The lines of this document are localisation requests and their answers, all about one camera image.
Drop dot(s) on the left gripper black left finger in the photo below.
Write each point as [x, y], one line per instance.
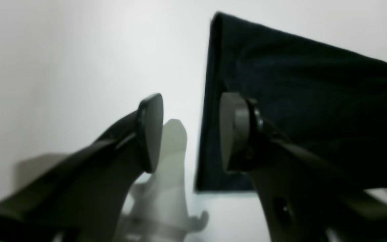
[81, 198]

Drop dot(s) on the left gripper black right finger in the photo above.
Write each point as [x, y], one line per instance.
[303, 197]

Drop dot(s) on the black T-shirt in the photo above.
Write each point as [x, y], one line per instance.
[328, 100]

